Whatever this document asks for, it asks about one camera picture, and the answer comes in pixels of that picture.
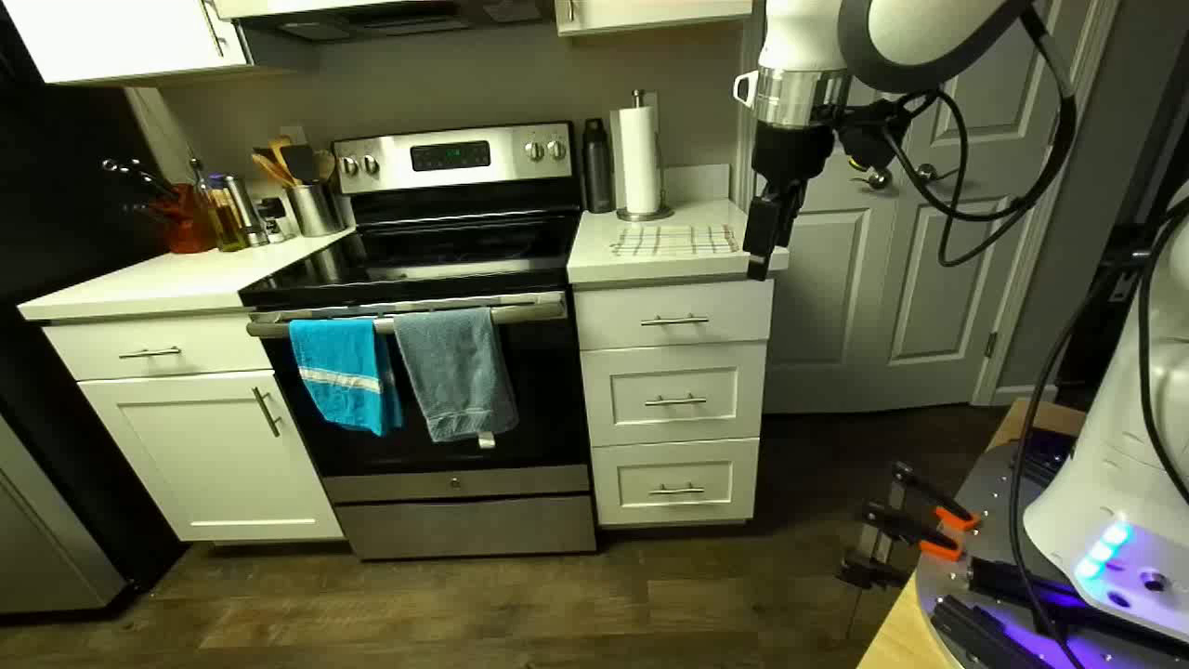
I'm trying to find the grey bin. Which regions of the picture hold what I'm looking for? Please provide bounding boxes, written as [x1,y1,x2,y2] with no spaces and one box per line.
[0,416,130,620]

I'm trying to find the white upper cabinet beside fridge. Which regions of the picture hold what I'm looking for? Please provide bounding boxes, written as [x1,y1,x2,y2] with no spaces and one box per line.
[0,0,258,87]

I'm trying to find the stainless steel electric range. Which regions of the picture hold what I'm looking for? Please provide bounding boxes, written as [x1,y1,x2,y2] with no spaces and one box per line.
[239,120,603,561]

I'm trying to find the white paper towel roll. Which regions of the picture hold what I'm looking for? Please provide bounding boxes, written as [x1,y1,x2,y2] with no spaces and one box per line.
[613,100,668,217]
[613,84,671,227]

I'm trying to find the white drawer holding cutlery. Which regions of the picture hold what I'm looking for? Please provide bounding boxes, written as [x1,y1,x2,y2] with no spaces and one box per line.
[572,278,777,354]

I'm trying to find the checked dish drying mat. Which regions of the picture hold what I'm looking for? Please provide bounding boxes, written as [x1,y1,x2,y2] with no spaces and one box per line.
[605,217,743,265]

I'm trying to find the white medium-height drawer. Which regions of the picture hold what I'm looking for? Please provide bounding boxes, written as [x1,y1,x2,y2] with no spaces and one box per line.
[579,340,772,449]

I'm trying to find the black refrigerator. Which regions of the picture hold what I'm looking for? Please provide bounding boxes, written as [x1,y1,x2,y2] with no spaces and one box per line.
[0,22,190,597]

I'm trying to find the metal utensil crock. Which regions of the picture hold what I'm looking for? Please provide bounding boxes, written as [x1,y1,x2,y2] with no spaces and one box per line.
[286,177,346,236]

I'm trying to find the white door-and-drawer base cabinet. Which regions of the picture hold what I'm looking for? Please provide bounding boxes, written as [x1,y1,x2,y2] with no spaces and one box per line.
[15,227,357,548]

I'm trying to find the black base power cable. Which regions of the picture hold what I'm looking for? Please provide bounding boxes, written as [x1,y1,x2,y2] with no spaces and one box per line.
[1005,199,1189,636]

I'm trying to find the small glass jar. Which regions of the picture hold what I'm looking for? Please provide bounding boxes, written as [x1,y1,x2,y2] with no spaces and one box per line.
[254,193,302,246]

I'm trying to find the white wide shallow drawer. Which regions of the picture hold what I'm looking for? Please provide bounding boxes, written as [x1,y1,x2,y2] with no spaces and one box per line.
[42,307,274,387]

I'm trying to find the white base cabinet door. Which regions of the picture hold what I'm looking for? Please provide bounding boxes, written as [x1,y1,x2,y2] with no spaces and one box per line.
[77,367,346,545]

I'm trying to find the wooden cooking utensils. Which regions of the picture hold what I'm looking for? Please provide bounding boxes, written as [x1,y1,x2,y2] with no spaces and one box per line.
[249,138,337,193]

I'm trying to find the perforated metal robot base plate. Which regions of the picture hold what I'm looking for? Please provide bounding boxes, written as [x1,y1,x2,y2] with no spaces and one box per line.
[914,431,1189,669]

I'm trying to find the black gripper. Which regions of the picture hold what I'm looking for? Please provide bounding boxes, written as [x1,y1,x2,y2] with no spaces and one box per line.
[741,120,839,283]

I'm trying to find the black drink bottle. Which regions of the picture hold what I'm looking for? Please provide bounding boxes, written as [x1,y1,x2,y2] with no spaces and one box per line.
[579,116,618,214]

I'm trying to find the white drawer above the floor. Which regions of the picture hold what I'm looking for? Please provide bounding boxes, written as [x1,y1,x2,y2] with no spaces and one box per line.
[588,435,761,527]

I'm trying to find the bright blue striped towel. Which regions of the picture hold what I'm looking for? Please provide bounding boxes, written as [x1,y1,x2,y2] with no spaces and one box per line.
[286,317,406,439]

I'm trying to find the white upper cabinet above drawers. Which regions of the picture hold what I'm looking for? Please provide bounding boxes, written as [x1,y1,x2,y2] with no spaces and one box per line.
[551,0,757,37]

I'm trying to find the white three-drawer cabinet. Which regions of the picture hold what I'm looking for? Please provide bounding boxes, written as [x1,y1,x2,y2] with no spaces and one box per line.
[564,198,793,531]

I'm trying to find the over-range microwave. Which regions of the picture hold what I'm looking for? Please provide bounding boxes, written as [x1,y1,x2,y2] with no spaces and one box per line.
[213,0,553,48]

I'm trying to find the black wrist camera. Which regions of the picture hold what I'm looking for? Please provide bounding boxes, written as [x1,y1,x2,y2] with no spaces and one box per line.
[839,105,910,193]

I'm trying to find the red pot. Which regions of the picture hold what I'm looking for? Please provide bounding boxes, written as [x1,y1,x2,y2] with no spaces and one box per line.
[146,180,224,255]

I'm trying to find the grey-blue dish towel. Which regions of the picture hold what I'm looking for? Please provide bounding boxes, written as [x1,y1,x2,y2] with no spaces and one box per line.
[389,307,523,453]

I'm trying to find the orange-handled black clamp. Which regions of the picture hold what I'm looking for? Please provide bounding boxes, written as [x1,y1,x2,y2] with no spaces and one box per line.
[886,459,990,540]
[839,499,974,589]

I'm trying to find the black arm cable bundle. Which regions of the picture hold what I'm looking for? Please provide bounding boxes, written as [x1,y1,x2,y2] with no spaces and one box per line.
[865,4,1083,269]

